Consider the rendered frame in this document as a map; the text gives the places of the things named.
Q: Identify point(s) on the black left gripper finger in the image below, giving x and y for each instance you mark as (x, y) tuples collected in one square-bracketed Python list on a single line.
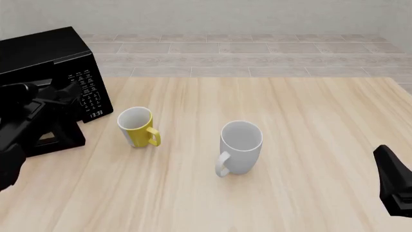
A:
[(71, 100), (69, 88)]

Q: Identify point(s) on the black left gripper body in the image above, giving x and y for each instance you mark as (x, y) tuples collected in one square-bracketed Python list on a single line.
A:
[(43, 101)]

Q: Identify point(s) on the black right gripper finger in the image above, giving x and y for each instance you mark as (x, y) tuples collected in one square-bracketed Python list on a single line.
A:
[(394, 169)]

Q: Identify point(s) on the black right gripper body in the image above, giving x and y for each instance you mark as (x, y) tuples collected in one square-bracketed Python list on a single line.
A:
[(400, 204)]

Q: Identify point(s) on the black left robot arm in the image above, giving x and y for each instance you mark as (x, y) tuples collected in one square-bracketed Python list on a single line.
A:
[(9, 135)]

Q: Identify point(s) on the black microwave oven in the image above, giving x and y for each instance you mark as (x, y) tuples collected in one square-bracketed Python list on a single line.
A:
[(48, 53)]

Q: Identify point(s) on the yellow and white mug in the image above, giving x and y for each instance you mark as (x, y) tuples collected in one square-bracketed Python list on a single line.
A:
[(140, 135)]

